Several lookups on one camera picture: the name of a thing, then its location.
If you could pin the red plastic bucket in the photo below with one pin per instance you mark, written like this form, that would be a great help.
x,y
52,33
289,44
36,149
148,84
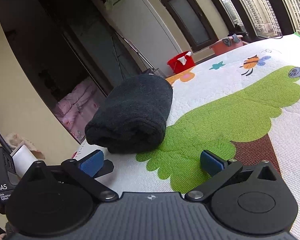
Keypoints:
x,y
177,67

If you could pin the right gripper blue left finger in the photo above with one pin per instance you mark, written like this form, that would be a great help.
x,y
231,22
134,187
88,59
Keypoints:
x,y
86,170

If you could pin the cartoon printed play mat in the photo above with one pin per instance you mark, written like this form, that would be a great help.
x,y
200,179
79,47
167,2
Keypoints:
x,y
242,105

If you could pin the dark framed frosted window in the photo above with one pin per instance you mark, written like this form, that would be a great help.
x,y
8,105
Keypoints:
x,y
192,22

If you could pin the pink floral bedding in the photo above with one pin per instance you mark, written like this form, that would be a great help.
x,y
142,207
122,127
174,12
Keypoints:
x,y
77,108

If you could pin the black fleece garment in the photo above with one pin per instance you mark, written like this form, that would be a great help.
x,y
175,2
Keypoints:
x,y
133,117

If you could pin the white cloth on bucket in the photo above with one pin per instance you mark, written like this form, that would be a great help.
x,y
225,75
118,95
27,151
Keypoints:
x,y
183,59

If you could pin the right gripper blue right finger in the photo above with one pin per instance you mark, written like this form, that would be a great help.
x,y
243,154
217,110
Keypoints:
x,y
221,172

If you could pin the grey cloths on tub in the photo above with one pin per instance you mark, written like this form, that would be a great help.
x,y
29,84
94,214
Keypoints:
x,y
228,41

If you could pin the white paper roll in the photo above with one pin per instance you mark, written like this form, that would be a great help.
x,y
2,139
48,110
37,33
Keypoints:
x,y
22,158

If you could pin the pink plastic tub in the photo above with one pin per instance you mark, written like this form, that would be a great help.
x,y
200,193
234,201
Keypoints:
x,y
220,48

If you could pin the mop with metal handle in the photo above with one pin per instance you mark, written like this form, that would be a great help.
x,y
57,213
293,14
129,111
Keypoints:
x,y
150,69

